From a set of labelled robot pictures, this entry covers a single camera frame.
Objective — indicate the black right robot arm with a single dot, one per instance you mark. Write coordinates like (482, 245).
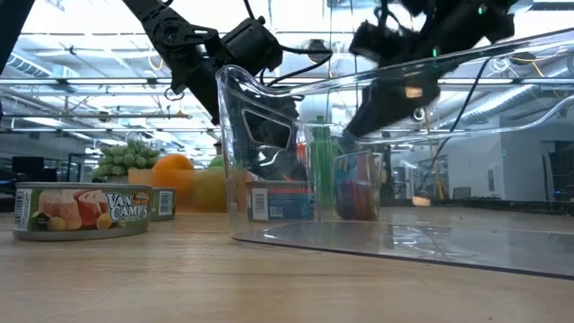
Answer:
(471, 22)

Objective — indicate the orange toy fruit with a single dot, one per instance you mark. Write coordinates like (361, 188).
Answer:
(172, 163)

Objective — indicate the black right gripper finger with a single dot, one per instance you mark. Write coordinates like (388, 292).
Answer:
(372, 42)
(394, 98)

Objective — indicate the green grapes bunch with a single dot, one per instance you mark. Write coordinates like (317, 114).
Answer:
(125, 157)

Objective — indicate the yellow pole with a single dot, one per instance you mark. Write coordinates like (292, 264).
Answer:
(433, 157)

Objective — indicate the clear plastic bin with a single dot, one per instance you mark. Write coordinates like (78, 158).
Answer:
(448, 251)

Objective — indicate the black monitor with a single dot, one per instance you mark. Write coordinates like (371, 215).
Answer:
(33, 168)

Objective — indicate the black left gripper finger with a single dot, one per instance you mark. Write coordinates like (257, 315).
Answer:
(298, 166)
(269, 166)

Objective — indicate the green water bottle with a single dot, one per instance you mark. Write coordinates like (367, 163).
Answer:
(324, 161)

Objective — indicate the round ceiling camera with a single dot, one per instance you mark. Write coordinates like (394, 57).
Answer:
(420, 116)

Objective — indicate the black ceiling device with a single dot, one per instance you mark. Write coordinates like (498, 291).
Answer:
(522, 58)

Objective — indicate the silver ventilation duct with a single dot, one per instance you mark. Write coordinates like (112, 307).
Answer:
(40, 72)
(507, 101)

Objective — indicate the yellow-green toy pear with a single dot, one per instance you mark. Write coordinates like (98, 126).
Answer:
(211, 190)

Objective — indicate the green round toy fruit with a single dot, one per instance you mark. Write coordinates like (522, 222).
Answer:
(216, 162)

